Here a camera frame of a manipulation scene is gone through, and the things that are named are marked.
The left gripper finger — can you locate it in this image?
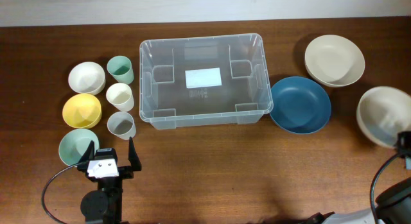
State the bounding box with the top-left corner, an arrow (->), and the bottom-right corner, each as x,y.
78,141 -> 95,163
128,137 -> 142,171

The beige plate bowl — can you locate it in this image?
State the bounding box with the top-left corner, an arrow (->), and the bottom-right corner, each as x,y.
304,35 -> 365,87
356,86 -> 410,149

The blue plate bowl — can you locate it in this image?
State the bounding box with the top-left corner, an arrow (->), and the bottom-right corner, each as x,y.
270,76 -> 331,135

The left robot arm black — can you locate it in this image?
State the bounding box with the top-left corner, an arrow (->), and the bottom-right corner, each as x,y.
77,138 -> 142,224

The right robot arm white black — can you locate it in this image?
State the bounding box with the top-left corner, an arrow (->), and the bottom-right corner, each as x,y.
303,131 -> 410,224

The clear plastic storage container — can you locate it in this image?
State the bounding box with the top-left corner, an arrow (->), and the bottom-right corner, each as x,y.
139,33 -> 274,130

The white label in container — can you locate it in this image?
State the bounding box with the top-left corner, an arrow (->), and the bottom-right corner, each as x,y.
185,67 -> 222,89

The mint green small bowl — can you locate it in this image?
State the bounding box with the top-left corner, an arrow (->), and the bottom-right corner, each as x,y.
58,129 -> 100,166

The grey cup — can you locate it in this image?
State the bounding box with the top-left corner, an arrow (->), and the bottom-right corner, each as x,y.
107,112 -> 136,140

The yellow small bowl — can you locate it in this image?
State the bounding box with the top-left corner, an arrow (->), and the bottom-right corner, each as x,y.
62,94 -> 102,129

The cream white cup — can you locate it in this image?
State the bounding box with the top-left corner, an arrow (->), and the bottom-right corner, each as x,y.
106,83 -> 135,112

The white small bowl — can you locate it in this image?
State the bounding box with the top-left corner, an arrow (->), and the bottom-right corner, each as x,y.
68,62 -> 106,95

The mint green cup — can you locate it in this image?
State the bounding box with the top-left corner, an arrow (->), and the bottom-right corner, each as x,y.
107,56 -> 134,85

